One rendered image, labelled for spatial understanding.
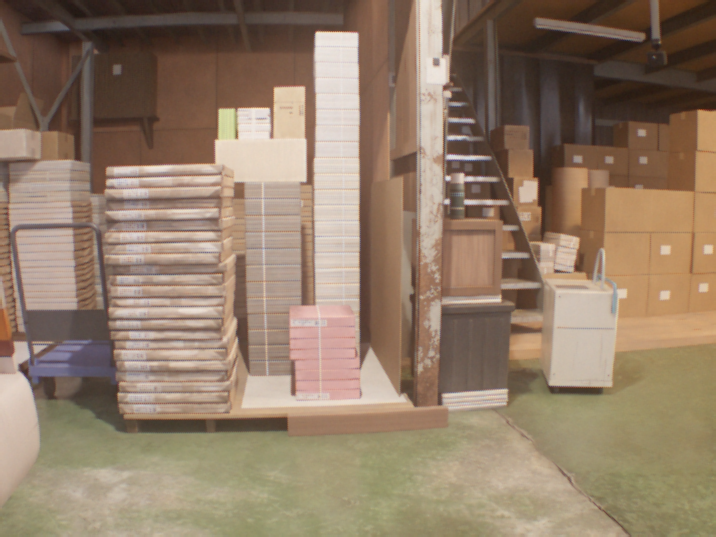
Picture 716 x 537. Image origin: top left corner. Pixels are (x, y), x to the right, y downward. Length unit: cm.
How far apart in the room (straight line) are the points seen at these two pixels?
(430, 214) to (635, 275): 261
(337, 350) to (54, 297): 222
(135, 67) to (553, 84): 481
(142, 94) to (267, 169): 391
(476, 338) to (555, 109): 461
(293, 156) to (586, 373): 178
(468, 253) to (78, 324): 182
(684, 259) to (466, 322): 281
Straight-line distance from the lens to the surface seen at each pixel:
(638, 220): 451
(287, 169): 260
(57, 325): 274
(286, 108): 266
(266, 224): 260
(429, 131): 226
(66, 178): 383
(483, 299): 245
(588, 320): 275
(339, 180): 261
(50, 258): 388
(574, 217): 492
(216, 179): 214
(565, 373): 280
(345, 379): 237
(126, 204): 222
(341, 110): 265
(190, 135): 652
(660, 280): 471
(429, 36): 234
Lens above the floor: 96
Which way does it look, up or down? 7 degrees down
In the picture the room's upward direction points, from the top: straight up
